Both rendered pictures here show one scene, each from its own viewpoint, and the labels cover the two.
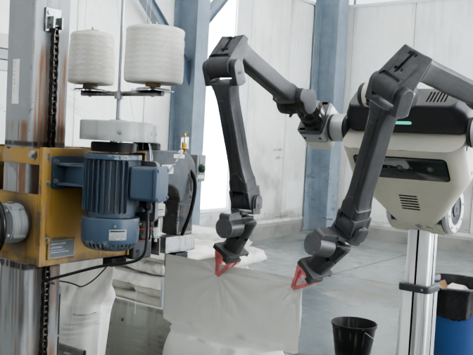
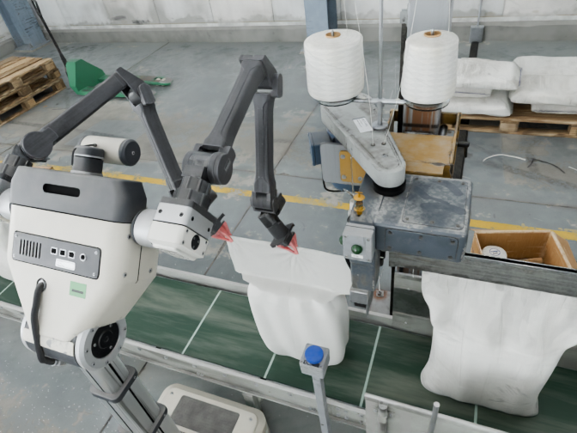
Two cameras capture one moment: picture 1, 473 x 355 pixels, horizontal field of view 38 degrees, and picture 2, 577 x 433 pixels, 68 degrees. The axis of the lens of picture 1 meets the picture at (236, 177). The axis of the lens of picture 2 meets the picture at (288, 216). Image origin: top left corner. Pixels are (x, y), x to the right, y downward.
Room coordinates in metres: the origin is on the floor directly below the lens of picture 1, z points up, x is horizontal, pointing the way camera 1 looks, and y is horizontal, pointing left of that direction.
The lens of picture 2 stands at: (3.05, -0.15, 2.08)
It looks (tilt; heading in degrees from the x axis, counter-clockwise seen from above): 40 degrees down; 170
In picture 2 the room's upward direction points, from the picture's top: 9 degrees counter-clockwise
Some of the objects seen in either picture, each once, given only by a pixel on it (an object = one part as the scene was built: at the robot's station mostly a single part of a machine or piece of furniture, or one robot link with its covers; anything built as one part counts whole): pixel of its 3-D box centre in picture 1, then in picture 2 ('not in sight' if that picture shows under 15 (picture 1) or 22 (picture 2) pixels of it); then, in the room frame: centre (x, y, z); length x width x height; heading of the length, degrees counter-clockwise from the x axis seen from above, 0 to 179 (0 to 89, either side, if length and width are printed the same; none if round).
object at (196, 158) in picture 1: (192, 167); (359, 242); (2.29, 0.15, 1.29); 0.08 x 0.05 x 0.09; 54
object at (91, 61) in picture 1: (91, 58); (429, 65); (2.06, 0.46, 1.61); 0.15 x 0.14 x 0.17; 54
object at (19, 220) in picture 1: (8, 222); not in sight; (1.78, 0.60, 1.14); 0.11 x 0.06 x 0.11; 54
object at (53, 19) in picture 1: (55, 20); (405, 13); (1.82, 0.50, 1.68); 0.05 x 0.03 x 0.06; 144
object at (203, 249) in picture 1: (181, 248); not in sight; (5.03, 0.38, 0.56); 0.66 x 0.42 x 0.15; 144
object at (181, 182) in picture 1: (137, 187); (409, 232); (2.24, 0.33, 1.21); 0.30 x 0.25 x 0.30; 54
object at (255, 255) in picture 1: (226, 256); not in sight; (5.53, 0.05, 0.44); 0.68 x 0.44 x 0.15; 144
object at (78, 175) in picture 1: (80, 173); not in sight; (1.80, 0.41, 1.27); 0.12 x 0.09 x 0.09; 144
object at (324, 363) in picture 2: not in sight; (315, 360); (2.29, -0.01, 0.81); 0.08 x 0.08 x 0.06; 54
